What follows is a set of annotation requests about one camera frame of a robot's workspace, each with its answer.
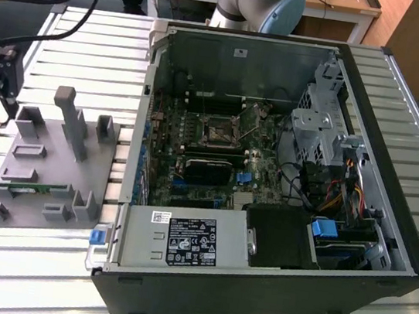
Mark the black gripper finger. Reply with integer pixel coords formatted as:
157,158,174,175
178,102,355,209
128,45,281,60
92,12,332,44
0,43,29,119

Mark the black RAM slot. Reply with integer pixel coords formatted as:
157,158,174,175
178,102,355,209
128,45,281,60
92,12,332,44
182,141,250,166
182,87,248,120

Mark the CPU socket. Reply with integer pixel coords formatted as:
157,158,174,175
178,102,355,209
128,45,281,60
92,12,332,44
195,112,247,153

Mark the grey plastic parts rack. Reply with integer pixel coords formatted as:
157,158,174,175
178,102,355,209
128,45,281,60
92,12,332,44
0,76,128,247

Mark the green RAM stick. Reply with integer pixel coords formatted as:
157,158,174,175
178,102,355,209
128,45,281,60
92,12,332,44
5,175,68,200

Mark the blue case latch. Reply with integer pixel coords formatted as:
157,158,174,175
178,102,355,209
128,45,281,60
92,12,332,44
87,228,106,247

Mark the silver power supply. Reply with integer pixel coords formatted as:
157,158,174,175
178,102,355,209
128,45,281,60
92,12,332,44
110,193,261,288

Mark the black graphics card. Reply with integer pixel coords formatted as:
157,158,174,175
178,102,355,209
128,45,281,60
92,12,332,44
180,153,236,190

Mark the thin metal locking lever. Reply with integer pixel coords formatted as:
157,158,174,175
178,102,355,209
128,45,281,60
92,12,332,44
244,108,269,141

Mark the blue board connector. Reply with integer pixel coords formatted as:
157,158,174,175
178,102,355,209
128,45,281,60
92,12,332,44
234,170,254,187

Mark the silver chipset heatsink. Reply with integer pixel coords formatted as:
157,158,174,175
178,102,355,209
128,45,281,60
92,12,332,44
231,189,260,211

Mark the green motherboard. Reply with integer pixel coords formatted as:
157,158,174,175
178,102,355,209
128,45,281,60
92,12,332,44
135,86,311,227

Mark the metal disk bay cage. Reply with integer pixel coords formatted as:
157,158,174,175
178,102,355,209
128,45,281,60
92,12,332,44
285,56,379,172

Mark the black plastic shroud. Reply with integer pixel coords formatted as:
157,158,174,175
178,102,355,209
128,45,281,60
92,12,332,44
237,200,328,277

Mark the black open PC case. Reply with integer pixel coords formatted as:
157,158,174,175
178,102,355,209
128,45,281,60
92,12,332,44
77,9,419,314

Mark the blue disk carrier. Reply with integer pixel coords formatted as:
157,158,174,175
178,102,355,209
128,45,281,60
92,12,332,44
308,216,342,244

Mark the black wire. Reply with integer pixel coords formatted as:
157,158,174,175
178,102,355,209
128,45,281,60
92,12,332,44
268,116,328,212

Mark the coloured wire bundle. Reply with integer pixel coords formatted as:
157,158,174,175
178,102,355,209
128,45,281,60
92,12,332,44
316,153,373,223

